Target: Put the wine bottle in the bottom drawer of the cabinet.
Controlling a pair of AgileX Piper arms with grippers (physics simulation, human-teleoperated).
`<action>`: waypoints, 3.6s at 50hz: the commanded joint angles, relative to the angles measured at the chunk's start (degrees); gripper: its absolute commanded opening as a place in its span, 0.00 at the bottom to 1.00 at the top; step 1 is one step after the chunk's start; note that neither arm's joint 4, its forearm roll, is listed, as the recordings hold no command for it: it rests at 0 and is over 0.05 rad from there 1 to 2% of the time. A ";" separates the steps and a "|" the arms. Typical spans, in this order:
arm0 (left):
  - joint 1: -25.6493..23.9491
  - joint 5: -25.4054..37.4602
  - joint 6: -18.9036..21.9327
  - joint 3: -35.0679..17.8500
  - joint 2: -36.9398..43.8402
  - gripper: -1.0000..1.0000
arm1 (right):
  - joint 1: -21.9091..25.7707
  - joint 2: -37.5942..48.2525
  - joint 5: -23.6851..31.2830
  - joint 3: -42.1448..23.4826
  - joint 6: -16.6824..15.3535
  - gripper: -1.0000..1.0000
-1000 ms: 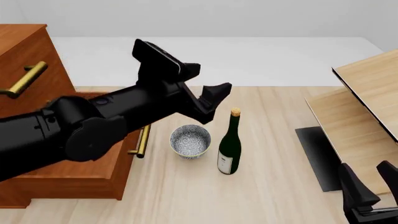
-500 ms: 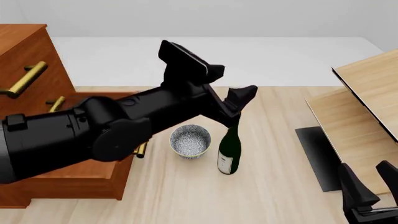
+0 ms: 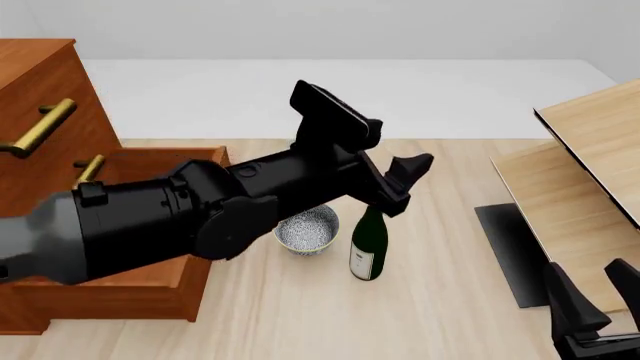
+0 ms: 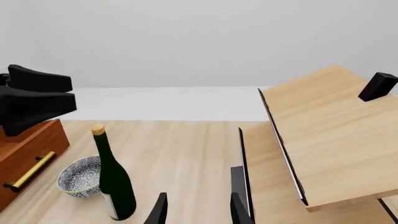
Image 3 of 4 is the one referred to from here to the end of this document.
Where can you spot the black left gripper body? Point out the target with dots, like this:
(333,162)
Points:
(384,195)

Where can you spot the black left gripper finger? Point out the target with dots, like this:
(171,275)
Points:
(411,168)

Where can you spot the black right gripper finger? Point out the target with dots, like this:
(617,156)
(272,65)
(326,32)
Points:
(629,285)
(572,303)

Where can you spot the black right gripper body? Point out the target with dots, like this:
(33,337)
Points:
(595,348)

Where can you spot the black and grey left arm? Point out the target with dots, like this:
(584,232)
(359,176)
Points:
(150,213)

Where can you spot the dark green wine bottle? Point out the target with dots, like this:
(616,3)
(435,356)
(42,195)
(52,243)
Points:
(369,243)

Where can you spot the wooden cabinet drawer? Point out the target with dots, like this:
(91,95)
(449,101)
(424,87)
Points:
(150,292)

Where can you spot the wooden cabinet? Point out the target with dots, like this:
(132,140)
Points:
(45,90)

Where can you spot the patterned bowl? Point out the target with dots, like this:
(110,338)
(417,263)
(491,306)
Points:
(307,234)

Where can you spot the pale wooden rack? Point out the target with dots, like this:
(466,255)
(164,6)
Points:
(585,180)

